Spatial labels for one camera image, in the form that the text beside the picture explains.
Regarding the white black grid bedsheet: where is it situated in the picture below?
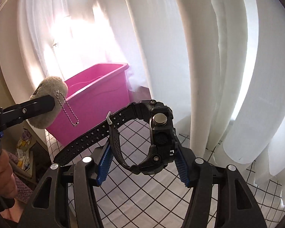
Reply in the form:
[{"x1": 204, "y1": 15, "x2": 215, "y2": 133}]
[{"x1": 45, "y1": 131, "x2": 285, "y2": 227}]

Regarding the black digital wristwatch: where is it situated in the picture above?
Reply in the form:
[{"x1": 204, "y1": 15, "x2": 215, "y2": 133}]
[{"x1": 54, "y1": 100, "x2": 177, "y2": 175}]

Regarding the beige fuzzy ball keychain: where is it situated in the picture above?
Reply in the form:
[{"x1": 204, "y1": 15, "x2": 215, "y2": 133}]
[{"x1": 28, "y1": 76, "x2": 79, "y2": 129}]

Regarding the pink plastic tub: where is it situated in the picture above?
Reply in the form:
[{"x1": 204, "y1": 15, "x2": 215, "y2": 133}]
[{"x1": 46, "y1": 63, "x2": 130, "y2": 146}]

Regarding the person left hand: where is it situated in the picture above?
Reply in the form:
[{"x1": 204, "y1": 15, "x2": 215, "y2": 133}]
[{"x1": 0, "y1": 149, "x2": 18, "y2": 221}]

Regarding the white curtain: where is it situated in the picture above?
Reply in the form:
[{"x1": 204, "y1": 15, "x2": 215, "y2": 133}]
[{"x1": 0, "y1": 0, "x2": 285, "y2": 204}]

